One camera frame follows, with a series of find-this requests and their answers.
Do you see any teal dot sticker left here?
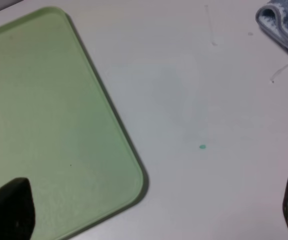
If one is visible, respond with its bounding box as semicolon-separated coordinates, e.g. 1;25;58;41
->
199;144;206;150

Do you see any green plastic tray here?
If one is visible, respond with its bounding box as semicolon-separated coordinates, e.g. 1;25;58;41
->
0;6;147;240

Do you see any blue white striped towel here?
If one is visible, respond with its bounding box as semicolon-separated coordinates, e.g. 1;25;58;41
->
255;0;288;54

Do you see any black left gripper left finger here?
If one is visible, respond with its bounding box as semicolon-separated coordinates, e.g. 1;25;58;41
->
0;177;36;240

